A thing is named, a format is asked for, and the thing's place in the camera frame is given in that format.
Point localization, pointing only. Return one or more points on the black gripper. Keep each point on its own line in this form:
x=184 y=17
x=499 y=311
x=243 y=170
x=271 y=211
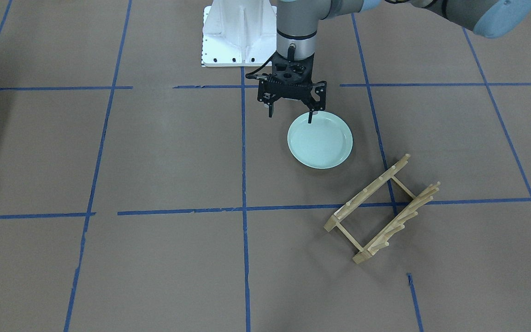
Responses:
x=318 y=91

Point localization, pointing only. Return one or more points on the light green plate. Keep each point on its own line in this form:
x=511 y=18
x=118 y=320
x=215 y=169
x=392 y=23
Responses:
x=320 y=141

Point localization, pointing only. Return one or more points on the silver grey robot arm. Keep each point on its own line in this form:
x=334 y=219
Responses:
x=297 y=26

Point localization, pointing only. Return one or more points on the wooden dish rack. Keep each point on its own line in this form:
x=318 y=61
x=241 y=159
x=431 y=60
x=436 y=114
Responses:
x=369 y=232

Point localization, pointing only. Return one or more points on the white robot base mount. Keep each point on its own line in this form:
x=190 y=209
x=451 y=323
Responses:
x=238 y=33

